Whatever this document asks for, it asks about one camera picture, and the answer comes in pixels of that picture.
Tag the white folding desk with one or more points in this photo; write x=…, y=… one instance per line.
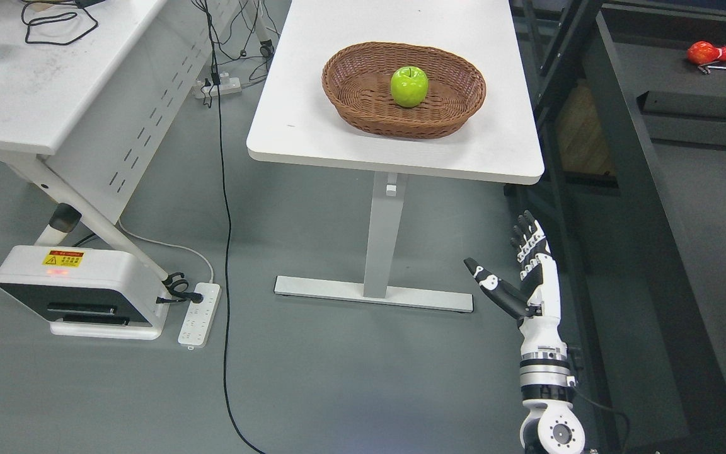
x=83, y=121

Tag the white device with warning label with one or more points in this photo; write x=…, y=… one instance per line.
x=86, y=292

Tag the green apple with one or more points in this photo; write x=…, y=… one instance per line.
x=409, y=85

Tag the white floor power strip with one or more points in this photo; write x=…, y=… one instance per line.
x=200, y=316

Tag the black metal shelf rack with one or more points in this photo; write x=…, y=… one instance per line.
x=634, y=137

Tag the white table with pedestal leg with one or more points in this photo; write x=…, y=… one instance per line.
x=296, y=123

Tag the red toy fruit on shelf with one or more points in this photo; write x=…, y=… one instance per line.
x=702, y=52

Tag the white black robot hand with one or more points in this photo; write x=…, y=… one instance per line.
x=536, y=304

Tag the far white power strip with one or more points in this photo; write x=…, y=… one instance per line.
x=207, y=89

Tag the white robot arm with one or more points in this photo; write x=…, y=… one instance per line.
x=547, y=391

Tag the brown wicker basket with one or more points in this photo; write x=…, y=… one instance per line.
x=357, y=81

